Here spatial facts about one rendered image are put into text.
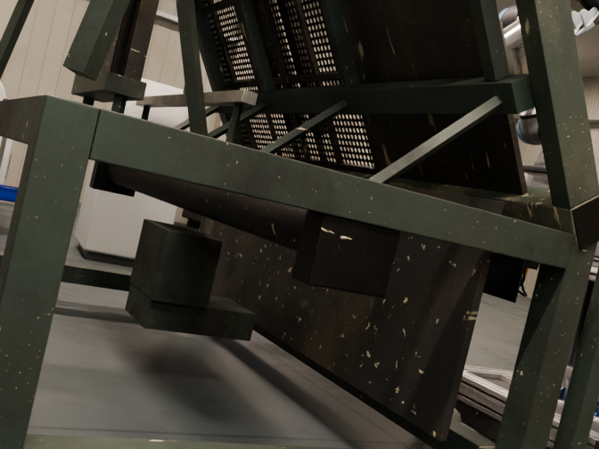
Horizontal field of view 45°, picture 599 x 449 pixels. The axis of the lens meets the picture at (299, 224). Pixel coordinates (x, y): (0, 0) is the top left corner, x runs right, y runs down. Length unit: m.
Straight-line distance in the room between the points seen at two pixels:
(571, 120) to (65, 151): 1.18
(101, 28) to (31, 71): 8.81
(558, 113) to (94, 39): 1.09
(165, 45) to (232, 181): 9.20
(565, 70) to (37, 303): 1.28
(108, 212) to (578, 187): 3.63
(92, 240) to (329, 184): 3.66
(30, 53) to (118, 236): 5.41
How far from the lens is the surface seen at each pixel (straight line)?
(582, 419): 2.16
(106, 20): 1.30
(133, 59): 2.91
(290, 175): 1.41
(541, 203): 1.97
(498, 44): 1.88
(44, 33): 10.16
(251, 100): 2.35
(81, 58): 1.30
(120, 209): 5.00
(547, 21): 1.81
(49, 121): 1.27
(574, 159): 1.89
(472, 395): 2.71
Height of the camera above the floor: 0.71
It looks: 2 degrees down
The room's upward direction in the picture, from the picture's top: 13 degrees clockwise
